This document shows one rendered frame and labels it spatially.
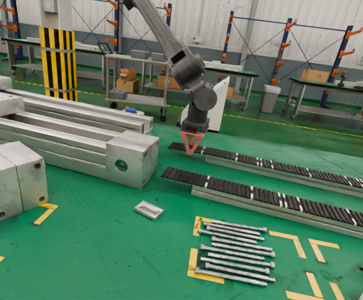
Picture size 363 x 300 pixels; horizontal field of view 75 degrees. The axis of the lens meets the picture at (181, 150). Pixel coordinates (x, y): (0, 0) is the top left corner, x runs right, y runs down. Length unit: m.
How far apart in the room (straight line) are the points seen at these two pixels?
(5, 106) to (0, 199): 0.34
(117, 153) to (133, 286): 0.28
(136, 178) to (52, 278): 0.25
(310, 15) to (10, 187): 8.42
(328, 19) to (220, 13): 3.02
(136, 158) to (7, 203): 0.24
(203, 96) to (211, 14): 7.66
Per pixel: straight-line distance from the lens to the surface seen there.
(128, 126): 0.73
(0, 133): 0.74
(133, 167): 0.53
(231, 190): 0.54
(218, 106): 1.00
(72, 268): 0.41
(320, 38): 8.64
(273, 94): 5.55
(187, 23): 8.24
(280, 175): 0.73
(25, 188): 0.50
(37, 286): 0.40
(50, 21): 4.07
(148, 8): 0.81
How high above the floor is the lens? 1.09
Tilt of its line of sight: 23 degrees down
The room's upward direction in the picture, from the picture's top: 8 degrees clockwise
